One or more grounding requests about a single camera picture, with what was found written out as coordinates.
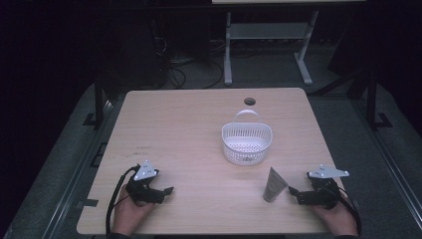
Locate white plastic basket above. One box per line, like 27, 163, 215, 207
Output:
221, 109, 274, 166

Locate white metal table frame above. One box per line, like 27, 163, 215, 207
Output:
223, 9, 320, 87

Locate person's right hand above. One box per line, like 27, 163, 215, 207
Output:
311, 194, 360, 238

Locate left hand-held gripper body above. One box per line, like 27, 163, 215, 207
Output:
124, 159, 161, 204

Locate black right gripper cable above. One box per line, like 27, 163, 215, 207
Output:
337, 193, 363, 234

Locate black floor cables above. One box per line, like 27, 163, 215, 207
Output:
154, 36, 225, 90

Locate grey squeeze tube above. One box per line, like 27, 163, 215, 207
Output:
262, 166, 289, 204

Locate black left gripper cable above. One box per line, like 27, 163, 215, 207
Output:
105, 164, 139, 235

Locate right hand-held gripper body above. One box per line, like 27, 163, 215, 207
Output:
302, 164, 350, 211

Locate person's left hand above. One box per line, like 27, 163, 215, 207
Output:
111, 184, 155, 237

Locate black metal post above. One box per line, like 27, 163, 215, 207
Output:
94, 72, 105, 128

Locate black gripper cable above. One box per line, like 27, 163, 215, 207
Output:
105, 164, 139, 235
337, 193, 363, 234

